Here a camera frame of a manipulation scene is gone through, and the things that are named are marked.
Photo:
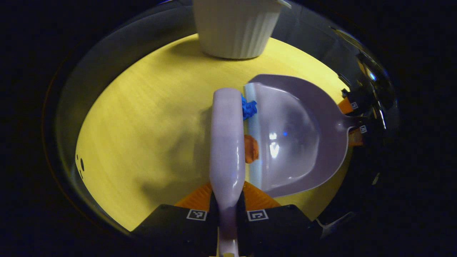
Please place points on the yellow wooden desktop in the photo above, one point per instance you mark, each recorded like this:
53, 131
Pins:
142, 125

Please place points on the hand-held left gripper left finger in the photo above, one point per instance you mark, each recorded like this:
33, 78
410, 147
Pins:
178, 228

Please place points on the small pink broom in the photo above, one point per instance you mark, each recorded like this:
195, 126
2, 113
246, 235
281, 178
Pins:
226, 142

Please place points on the blue paper trash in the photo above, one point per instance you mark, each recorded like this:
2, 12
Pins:
248, 108

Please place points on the black backdrop cloth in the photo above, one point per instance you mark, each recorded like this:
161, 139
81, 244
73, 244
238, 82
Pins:
93, 71

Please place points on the pink dustpan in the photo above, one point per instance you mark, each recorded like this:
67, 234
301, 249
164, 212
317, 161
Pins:
303, 142

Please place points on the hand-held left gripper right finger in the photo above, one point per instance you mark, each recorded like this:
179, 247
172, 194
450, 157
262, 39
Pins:
278, 228

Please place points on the orange paper trash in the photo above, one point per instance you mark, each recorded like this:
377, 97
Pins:
251, 149

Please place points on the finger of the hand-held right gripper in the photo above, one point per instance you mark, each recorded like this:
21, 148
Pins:
351, 101
358, 134

